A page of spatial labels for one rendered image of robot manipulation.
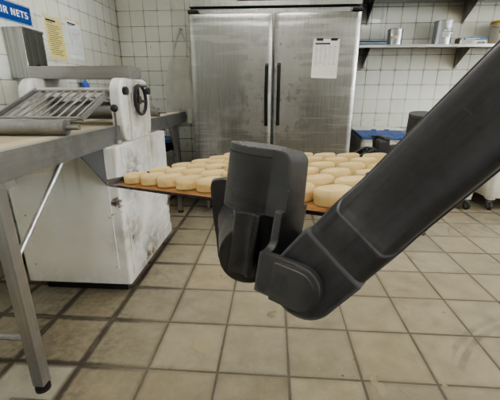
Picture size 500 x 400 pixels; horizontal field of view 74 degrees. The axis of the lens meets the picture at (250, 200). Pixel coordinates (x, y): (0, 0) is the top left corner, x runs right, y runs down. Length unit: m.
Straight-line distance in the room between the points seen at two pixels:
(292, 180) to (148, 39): 3.93
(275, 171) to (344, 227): 0.07
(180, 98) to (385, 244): 3.78
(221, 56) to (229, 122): 0.54
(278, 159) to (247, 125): 2.72
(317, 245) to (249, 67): 2.77
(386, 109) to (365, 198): 3.84
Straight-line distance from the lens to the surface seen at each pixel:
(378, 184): 0.24
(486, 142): 0.24
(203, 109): 3.03
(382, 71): 4.05
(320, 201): 0.42
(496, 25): 4.28
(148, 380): 1.59
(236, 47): 3.00
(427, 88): 4.22
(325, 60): 3.00
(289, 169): 0.27
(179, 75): 3.98
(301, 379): 1.56
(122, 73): 2.07
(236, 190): 0.29
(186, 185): 0.59
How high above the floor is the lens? 1.12
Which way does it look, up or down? 18 degrees down
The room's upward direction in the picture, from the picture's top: straight up
